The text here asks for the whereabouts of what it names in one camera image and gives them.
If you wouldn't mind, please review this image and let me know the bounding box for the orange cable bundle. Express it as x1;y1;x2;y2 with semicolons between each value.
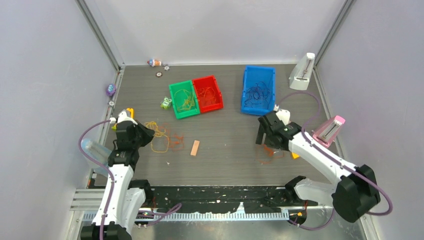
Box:
144;120;186;154

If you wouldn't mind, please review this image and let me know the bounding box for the yellow cable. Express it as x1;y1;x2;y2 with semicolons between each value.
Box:
173;87;197;114

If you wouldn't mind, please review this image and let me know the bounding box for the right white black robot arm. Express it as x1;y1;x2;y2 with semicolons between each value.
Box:
256;111;381;223

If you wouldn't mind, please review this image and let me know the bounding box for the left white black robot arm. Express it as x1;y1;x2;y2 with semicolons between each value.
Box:
80;116;155;240

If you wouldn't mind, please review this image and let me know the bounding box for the yellow orange toy piece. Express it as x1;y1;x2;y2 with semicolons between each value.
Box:
291;152;300;160

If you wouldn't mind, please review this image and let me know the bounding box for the clear plastic bottle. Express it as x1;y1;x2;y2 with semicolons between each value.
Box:
80;138;112;177

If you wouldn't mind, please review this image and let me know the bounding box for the blue plastic bin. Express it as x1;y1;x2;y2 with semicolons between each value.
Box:
240;65;276;116

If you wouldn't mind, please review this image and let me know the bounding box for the pink metronome box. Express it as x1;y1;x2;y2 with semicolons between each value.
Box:
312;115;346;149

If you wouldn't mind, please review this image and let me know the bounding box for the purple round toy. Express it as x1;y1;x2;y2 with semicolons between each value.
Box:
106;83;117;97

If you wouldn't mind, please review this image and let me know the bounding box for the white metronome box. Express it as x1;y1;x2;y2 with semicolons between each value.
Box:
289;52;316;91

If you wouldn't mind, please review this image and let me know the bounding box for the small wooden block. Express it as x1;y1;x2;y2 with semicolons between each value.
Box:
190;140;200;156

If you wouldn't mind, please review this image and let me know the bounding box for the green plastic bin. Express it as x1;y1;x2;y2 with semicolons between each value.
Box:
168;80;201;120

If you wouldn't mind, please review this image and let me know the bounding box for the small figurine toy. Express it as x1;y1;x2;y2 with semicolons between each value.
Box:
146;58;162;67

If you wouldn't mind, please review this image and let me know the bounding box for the red plastic bin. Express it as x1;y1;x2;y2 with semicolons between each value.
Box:
192;75;224;114

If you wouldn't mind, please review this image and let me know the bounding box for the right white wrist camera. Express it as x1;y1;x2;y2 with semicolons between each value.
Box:
273;104;291;125

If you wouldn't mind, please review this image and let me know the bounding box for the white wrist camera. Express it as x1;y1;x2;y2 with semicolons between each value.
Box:
273;104;291;125
109;110;138;125

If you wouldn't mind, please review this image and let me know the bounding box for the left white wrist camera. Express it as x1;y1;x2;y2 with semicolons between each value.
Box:
109;110;138;125

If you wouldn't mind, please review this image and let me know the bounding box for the yellow triangular toy frame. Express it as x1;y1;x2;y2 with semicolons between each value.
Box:
111;108;134;131

